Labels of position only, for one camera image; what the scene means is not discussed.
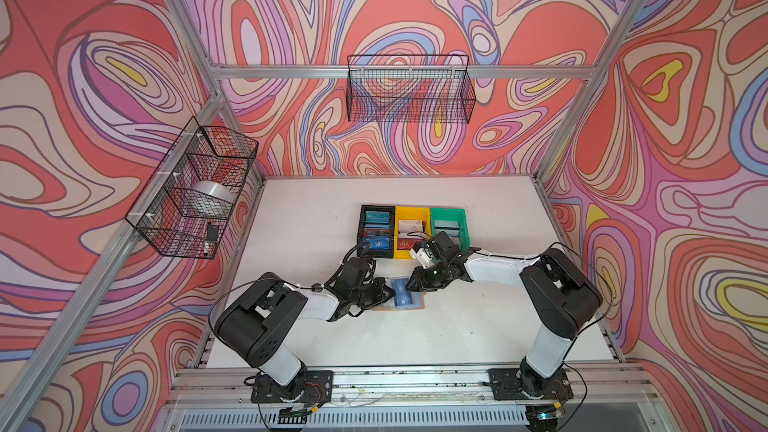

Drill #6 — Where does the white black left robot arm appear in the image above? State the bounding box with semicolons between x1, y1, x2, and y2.
209;252;396;394

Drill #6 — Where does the tan card holder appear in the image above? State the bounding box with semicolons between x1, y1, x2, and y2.
374;277;424;311

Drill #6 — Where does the aluminium rail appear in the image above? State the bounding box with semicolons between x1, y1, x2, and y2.
154;362;674;431

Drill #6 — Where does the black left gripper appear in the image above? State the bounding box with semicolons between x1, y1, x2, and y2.
347;279;397;311

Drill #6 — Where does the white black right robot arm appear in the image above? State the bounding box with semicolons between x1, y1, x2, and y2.
407;232;603;379

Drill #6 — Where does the left wire basket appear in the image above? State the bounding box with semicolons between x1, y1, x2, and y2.
125;118;259;260

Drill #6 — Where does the white tape roll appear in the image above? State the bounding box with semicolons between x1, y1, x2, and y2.
192;180;235;203

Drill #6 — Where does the teal card in black bin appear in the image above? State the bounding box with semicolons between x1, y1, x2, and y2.
365;210;390;224

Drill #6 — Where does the green plastic bin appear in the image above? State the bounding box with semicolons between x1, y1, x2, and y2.
430;208;470;249

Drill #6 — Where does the blue VIP card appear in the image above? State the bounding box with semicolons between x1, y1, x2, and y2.
391;278;420;310

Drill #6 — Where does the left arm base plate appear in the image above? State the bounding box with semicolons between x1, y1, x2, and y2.
244;369;334;406

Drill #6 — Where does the wire basket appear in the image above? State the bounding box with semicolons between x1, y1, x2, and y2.
125;118;259;260
346;52;477;124

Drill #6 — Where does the yellow plastic bin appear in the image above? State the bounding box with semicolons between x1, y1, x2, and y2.
393;206;432;260

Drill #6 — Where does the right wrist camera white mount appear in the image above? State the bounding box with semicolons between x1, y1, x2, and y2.
409;242;435;269

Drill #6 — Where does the back wire basket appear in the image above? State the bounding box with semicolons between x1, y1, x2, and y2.
346;52;477;124

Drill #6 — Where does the black plastic bin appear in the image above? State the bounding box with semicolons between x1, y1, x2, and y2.
357;204;396;259

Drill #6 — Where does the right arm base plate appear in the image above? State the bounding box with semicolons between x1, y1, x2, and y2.
487;365;574;402

